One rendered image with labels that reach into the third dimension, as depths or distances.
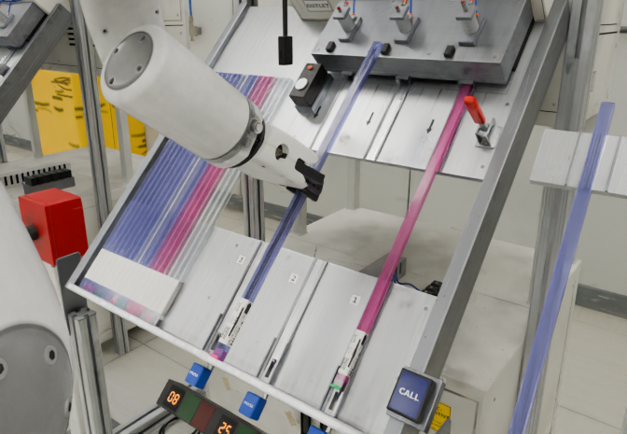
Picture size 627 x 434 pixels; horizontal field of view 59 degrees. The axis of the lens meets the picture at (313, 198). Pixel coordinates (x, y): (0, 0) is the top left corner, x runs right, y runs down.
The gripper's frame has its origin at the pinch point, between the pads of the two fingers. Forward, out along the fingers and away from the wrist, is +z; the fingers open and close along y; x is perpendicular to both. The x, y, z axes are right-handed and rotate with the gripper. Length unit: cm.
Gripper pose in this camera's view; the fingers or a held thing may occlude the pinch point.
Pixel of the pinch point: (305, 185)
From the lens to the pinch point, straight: 75.7
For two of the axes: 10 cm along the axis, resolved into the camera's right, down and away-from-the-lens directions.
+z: 5.0, 3.4, 8.0
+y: -7.9, -1.9, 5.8
